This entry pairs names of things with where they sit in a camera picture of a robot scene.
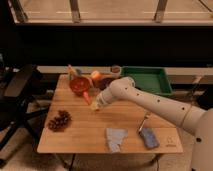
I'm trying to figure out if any orange red bowl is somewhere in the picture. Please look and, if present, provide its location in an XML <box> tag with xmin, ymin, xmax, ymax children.
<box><xmin>69</xmin><ymin>77</ymin><xmax>91</xmax><ymax>96</ymax></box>

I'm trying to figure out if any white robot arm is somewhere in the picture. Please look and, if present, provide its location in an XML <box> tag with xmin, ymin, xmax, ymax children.
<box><xmin>92</xmin><ymin>77</ymin><xmax>213</xmax><ymax>171</ymax></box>

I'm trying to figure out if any black office chair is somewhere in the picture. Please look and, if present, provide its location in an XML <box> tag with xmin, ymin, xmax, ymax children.
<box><xmin>0</xmin><ymin>64</ymin><xmax>50</xmax><ymax>152</ymax></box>

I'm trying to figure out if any bunch of dark grapes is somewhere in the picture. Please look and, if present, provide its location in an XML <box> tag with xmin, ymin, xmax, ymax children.
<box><xmin>47</xmin><ymin>110</ymin><xmax>71</xmax><ymax>132</ymax></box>

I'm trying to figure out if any grey blue folded cloth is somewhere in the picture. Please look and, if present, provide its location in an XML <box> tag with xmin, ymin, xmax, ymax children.
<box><xmin>106</xmin><ymin>128</ymin><xmax>128</xmax><ymax>153</ymax></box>

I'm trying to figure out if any orange red pepper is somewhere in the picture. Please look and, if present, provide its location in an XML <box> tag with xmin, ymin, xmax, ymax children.
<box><xmin>83</xmin><ymin>91</ymin><xmax>92</xmax><ymax>105</ymax></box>

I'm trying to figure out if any blue sponge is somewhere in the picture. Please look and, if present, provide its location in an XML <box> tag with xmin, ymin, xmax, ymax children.
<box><xmin>140</xmin><ymin>128</ymin><xmax>159</xmax><ymax>149</ymax></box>

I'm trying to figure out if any orange fruit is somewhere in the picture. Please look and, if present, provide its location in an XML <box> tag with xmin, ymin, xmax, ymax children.
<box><xmin>91</xmin><ymin>70</ymin><xmax>101</xmax><ymax>80</ymax></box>

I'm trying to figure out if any yellow green bottle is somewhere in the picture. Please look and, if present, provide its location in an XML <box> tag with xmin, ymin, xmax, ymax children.
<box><xmin>68</xmin><ymin>65</ymin><xmax>81</xmax><ymax>80</ymax></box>

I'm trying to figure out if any green plastic tray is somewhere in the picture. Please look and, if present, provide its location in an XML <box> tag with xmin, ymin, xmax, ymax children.
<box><xmin>122</xmin><ymin>66</ymin><xmax>172</xmax><ymax>96</ymax></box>

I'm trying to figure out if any dark purple bowl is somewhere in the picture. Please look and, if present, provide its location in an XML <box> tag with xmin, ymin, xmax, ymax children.
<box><xmin>97</xmin><ymin>77</ymin><xmax>114</xmax><ymax>90</ymax></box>

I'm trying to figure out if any small white cup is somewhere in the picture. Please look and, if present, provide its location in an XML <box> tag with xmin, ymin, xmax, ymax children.
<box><xmin>110</xmin><ymin>65</ymin><xmax>121</xmax><ymax>77</ymax></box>

